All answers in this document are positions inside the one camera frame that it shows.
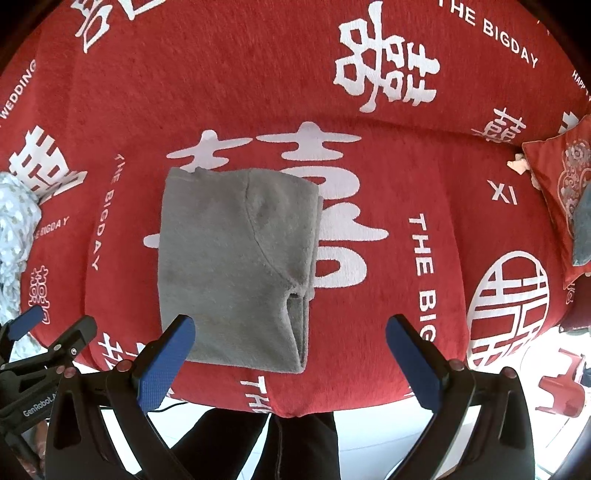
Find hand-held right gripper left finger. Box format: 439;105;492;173
45;315;197;480

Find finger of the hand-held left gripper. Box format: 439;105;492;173
0;305;46;359
0;316;99;376

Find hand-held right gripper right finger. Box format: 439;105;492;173
385;315;536;480

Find grey knit sweater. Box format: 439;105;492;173
157;167;326;376

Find light blue patterned cloth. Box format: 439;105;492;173
0;172;42;361

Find person's black trousers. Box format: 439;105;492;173
171;408;340;480

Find red plastic stool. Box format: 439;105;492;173
538;348;591;421

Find grey cloth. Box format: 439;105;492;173
571;187;591;268

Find red embroidered cushion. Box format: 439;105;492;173
522;113;591;291

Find red printed blanket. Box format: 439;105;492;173
0;0;591;418

